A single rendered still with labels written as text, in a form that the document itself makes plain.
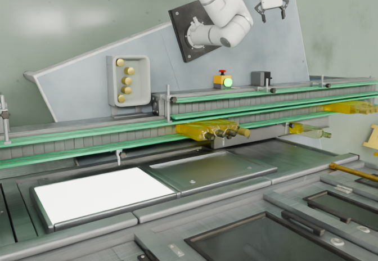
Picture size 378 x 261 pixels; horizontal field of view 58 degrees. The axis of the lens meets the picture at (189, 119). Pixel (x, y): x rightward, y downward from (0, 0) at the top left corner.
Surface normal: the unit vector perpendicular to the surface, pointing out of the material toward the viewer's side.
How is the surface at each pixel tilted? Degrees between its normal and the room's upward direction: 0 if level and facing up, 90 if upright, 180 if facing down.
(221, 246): 90
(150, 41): 0
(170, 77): 0
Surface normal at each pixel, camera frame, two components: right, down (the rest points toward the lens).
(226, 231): 0.00, -0.98
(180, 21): 0.56, 0.18
